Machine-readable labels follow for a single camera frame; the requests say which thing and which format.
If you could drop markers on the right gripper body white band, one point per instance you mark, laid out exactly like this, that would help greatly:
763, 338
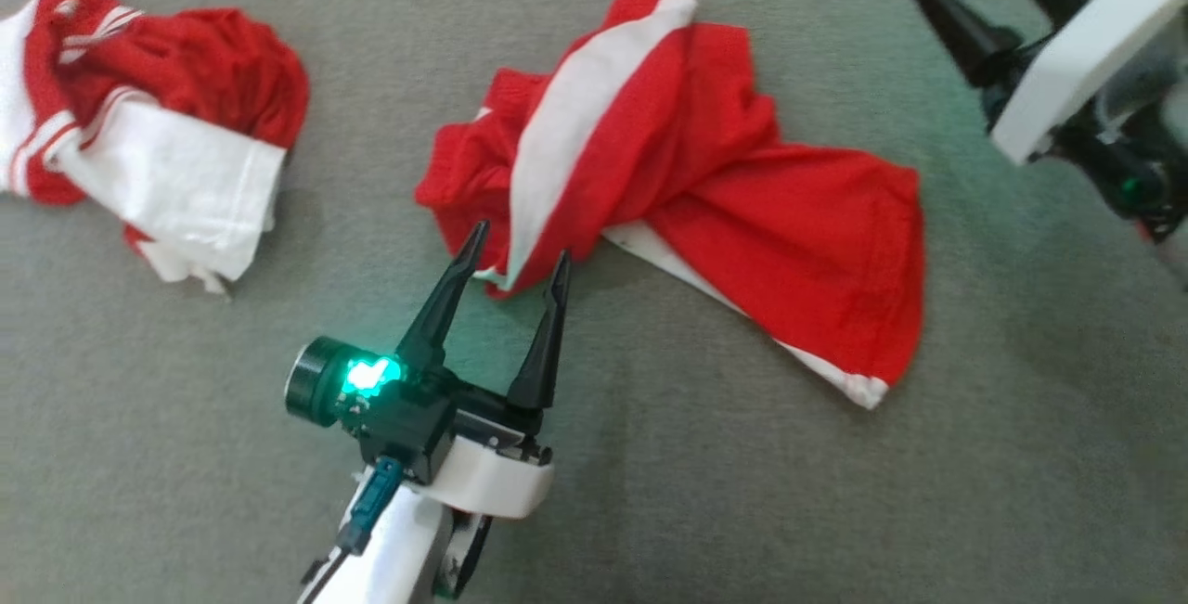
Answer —
1077, 75

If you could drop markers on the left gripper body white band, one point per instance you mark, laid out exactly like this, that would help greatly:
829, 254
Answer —
501, 479

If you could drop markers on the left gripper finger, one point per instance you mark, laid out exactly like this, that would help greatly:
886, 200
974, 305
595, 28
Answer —
436, 316
543, 344

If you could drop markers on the red shorts with white stripe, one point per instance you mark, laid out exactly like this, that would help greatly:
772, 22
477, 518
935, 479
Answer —
789, 233

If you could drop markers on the red jersey with white sleeves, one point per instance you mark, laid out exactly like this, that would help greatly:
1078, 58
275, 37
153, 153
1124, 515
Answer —
204, 66

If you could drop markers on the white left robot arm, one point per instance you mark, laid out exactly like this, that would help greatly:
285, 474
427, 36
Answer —
390, 558

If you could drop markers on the grey fabric sofa seat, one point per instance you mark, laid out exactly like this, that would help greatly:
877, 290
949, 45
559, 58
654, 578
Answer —
835, 493

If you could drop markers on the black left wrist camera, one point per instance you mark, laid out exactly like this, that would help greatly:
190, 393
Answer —
408, 437

